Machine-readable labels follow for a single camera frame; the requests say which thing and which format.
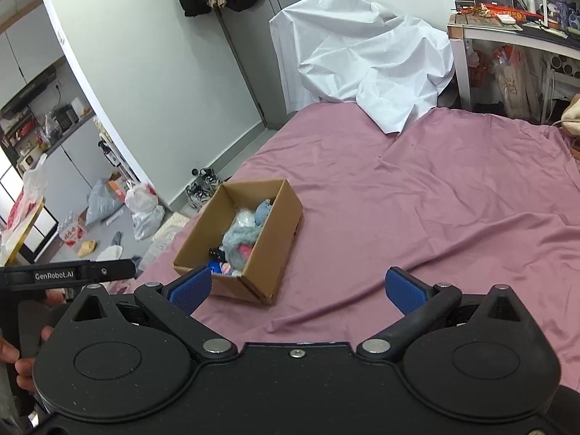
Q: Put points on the white metal frame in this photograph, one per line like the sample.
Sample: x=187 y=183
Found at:
x=549 y=95

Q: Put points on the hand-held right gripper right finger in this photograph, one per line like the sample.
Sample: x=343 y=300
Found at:
x=408 y=292

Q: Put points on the beige cushion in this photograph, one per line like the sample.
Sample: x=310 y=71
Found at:
x=572 y=115

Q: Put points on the person's left hand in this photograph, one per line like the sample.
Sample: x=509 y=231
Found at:
x=9 y=351

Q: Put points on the grey sneaker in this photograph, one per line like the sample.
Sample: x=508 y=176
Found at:
x=197 y=195
x=212 y=179

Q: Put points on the cardboard tubes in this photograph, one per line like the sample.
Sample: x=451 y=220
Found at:
x=564 y=64

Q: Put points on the white kitchen cabinet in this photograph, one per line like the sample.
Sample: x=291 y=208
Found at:
x=77 y=158

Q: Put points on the white desk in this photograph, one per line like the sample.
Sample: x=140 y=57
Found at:
x=462 y=54

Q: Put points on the yellow slipper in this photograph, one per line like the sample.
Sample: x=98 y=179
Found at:
x=86 y=248

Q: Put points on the wooden round table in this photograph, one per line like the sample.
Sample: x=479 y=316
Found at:
x=28 y=232

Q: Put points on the clear plastic bag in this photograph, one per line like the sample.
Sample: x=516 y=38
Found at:
x=149 y=224

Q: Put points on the grey plastic bag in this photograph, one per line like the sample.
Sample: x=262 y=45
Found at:
x=102 y=201

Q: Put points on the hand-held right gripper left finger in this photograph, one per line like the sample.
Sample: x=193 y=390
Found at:
x=190 y=290

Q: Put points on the white slipper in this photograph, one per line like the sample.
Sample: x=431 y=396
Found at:
x=110 y=252

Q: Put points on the beige tote bag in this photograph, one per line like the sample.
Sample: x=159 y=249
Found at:
x=514 y=84

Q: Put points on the range hood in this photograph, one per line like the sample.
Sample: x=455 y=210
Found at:
x=31 y=88

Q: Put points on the white bag with red print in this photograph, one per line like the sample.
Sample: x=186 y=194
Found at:
x=29 y=190

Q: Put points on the red white bottle pack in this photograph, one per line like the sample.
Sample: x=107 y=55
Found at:
x=71 y=231

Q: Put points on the pink bed sheet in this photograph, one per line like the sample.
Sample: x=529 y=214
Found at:
x=453 y=213

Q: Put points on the blue snack packet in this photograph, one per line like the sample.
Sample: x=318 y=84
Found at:
x=217 y=268

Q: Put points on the black countertop oven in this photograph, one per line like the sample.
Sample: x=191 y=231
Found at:
x=65 y=116

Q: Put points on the grey blue plush toy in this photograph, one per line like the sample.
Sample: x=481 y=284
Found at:
x=240 y=238

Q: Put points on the white cloth cover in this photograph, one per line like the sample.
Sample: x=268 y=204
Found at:
x=362 y=54

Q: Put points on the brown cardboard box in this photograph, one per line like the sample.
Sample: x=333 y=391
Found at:
x=276 y=253

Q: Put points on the white red plastic bag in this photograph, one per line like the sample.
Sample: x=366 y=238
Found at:
x=140 y=197

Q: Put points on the white plastic packaging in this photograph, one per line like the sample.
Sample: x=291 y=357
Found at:
x=165 y=240

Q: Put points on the grey door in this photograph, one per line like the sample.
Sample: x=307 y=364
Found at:
x=281 y=22

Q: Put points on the clear plastic wrapped item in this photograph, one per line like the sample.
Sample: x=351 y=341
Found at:
x=244 y=219

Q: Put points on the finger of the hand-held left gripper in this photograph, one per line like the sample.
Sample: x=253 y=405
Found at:
x=115 y=269

